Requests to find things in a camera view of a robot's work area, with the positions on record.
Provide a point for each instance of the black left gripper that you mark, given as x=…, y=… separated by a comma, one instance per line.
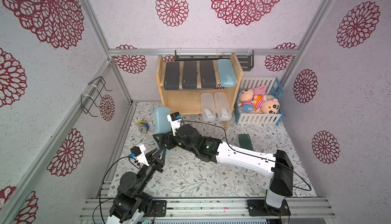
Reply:
x=154, y=162

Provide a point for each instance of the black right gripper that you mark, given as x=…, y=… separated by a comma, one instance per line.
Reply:
x=165, y=140

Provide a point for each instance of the teal pencil case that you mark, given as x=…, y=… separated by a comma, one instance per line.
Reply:
x=162, y=125

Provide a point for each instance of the clear pencil case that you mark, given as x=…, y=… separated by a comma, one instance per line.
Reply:
x=222, y=106
x=208, y=107

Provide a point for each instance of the dark green pencil case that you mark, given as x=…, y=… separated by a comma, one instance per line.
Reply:
x=245, y=142

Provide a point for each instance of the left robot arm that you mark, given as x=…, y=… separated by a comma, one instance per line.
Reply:
x=131, y=203

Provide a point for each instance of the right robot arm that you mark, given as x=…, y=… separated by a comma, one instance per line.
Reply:
x=276, y=166

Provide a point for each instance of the wooden two-tier shelf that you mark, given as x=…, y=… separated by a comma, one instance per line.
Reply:
x=188, y=102

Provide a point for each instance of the black pencil case left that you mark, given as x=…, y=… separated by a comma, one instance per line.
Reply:
x=172, y=76

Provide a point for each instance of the black pencil case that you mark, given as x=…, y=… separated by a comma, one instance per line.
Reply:
x=208, y=79
x=189, y=75
x=172, y=76

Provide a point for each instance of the black pencil case middle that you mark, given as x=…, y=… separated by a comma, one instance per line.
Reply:
x=189, y=75

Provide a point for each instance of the black pencil case right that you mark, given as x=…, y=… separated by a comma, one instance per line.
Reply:
x=208, y=79

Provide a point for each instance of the light teal case top shelf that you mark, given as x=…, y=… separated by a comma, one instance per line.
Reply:
x=226, y=73

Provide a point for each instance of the plush doll blue pants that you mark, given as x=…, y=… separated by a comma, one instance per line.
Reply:
x=246, y=100

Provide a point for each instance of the plush doll orange striped shirt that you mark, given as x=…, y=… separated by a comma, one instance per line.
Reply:
x=266, y=104

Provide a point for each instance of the blue white toy crib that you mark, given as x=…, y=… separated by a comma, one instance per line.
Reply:
x=260, y=86

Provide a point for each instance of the grey plush toy keychain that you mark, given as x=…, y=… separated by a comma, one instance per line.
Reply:
x=143, y=126

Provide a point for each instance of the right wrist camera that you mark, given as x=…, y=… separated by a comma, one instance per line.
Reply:
x=175, y=121

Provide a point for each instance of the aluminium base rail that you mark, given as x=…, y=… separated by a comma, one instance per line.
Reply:
x=190, y=210

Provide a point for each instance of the black wire wall hanger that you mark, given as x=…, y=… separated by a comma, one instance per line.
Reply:
x=88, y=100

